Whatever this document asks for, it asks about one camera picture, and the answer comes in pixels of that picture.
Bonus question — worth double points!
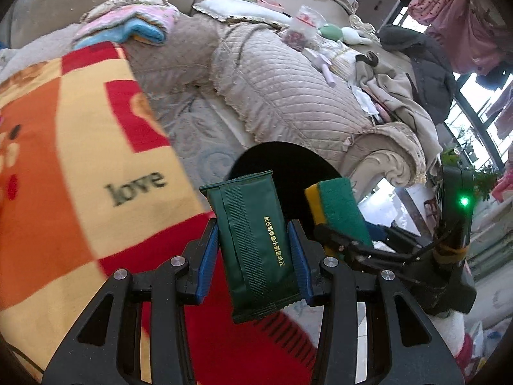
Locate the pink hanging clothing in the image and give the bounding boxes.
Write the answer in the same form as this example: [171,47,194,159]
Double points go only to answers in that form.
[407,0,513,75]

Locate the pink printed packet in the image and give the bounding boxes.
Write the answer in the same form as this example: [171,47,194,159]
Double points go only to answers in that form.
[248,0,287,13]

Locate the white ruffled pillow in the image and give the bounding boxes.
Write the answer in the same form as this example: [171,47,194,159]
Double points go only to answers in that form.
[192,0,293,25]

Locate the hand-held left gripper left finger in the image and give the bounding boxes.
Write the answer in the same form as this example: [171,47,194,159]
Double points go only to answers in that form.
[42,218,219,385]

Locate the green rounded object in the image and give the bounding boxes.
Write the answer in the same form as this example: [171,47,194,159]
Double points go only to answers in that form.
[316,23,343,41]

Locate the pale patterned bedsheet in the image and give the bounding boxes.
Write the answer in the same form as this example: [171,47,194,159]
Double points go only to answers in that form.
[160,88,257,193]

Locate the green plant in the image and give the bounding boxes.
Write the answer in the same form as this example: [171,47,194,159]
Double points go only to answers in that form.
[441,148,501,201]

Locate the orange red printed blanket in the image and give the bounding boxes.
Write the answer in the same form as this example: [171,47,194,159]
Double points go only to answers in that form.
[0,42,321,385]

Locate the yellow green sponge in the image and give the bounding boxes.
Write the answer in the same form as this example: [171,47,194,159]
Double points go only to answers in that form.
[304,177,373,249]

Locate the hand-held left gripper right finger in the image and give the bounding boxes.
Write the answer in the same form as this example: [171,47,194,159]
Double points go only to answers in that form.
[286,219,458,385]

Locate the dark green foil packet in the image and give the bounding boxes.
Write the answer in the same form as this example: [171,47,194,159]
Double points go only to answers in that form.
[199,170,303,325]

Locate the white carved bed frame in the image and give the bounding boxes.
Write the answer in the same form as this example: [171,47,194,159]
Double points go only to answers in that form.
[349,150,417,201]

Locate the white rounded object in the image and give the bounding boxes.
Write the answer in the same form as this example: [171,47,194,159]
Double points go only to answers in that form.
[341,26,379,46]

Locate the black trash bin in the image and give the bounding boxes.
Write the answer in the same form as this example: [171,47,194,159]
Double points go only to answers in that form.
[229,141,346,245]

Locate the white tube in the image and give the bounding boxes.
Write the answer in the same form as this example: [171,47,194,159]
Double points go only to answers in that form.
[310,56,339,88]

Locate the dark grey jacket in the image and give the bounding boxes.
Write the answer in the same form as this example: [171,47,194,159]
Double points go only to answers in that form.
[379,24,458,125]

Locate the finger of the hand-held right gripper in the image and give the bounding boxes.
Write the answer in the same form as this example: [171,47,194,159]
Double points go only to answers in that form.
[314,225,417,285]
[366,222,435,255]

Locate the folded pink blue quilt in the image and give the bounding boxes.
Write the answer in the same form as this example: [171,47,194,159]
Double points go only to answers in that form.
[72,0,181,51]

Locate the beige clothes pile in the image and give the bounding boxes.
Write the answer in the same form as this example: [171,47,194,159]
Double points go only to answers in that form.
[349,52,442,177]

